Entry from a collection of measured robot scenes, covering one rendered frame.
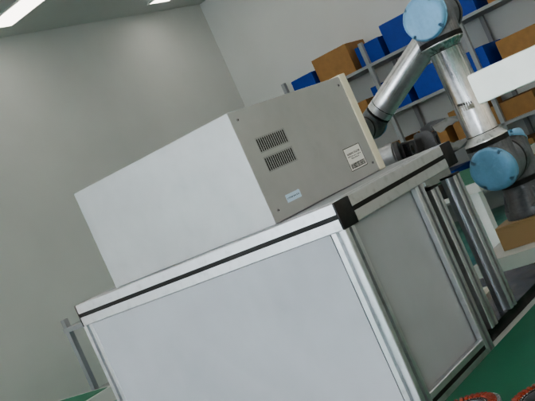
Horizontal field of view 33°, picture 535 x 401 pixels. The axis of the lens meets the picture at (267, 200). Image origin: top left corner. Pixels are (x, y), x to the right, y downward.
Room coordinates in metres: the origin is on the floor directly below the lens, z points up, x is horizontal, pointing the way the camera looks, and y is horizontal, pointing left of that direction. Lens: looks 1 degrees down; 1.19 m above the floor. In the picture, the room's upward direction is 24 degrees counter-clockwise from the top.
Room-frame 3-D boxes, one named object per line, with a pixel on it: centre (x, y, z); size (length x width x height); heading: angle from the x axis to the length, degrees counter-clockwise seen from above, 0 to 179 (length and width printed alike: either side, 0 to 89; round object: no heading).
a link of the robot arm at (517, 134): (2.49, -0.65, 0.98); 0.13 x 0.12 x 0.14; 149
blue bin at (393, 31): (8.66, -1.91, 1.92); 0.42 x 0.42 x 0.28; 53
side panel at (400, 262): (1.53, -0.17, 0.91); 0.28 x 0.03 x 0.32; 141
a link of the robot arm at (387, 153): (2.53, -0.36, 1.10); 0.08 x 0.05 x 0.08; 161
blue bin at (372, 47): (8.91, -1.59, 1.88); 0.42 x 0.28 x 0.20; 141
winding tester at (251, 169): (1.80, 0.05, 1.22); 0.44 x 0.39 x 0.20; 51
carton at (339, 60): (9.19, -1.25, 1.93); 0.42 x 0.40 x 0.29; 54
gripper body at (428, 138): (2.51, -0.44, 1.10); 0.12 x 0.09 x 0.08; 71
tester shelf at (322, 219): (1.80, 0.04, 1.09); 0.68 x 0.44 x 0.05; 51
